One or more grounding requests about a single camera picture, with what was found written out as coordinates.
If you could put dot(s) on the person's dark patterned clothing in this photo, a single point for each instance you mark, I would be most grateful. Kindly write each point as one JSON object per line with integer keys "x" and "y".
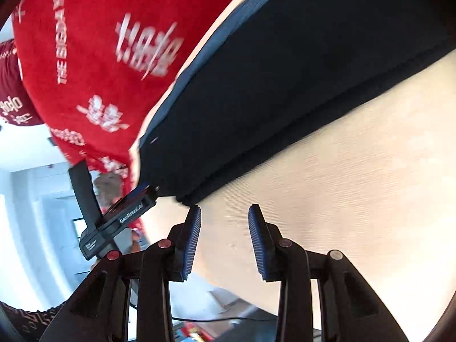
{"x": 25, "y": 320}

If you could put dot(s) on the dark red printed cloth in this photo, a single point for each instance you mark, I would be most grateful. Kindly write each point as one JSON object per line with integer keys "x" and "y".
{"x": 14, "y": 89}

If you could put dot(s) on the red printed blanket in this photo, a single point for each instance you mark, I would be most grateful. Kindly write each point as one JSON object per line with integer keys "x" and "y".
{"x": 89, "y": 42}

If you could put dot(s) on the cream bed sheet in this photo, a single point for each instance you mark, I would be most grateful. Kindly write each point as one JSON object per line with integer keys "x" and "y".
{"x": 356, "y": 185}

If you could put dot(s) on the dark navy pants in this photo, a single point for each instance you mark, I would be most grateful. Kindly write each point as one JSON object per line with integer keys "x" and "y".
{"x": 285, "y": 78}

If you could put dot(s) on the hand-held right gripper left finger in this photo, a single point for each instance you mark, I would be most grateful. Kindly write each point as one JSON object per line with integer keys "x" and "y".
{"x": 190, "y": 245}

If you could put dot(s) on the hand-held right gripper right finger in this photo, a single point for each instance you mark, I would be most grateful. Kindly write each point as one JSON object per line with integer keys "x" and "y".
{"x": 258, "y": 245}

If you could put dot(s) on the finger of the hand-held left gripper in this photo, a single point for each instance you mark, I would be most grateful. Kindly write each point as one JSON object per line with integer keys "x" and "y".
{"x": 149, "y": 196}

